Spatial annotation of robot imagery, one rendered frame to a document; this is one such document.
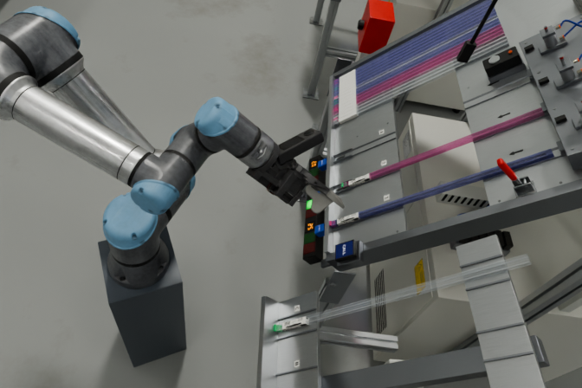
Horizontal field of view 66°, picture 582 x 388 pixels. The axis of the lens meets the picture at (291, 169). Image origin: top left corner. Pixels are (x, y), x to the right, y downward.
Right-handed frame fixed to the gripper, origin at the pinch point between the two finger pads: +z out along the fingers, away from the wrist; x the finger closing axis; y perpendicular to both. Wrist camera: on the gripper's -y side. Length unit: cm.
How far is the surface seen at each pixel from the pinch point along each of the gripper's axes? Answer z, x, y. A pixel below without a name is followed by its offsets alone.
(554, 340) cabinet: 85, 21, -7
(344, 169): 11.3, -14.4, -9.3
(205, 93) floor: 15, -153, -14
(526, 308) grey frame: 52, 25, -7
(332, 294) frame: 17.2, 2.8, 18.6
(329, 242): 9.5, -0.3, 8.9
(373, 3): 17, -67, -74
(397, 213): 12.1, 9.5, -5.8
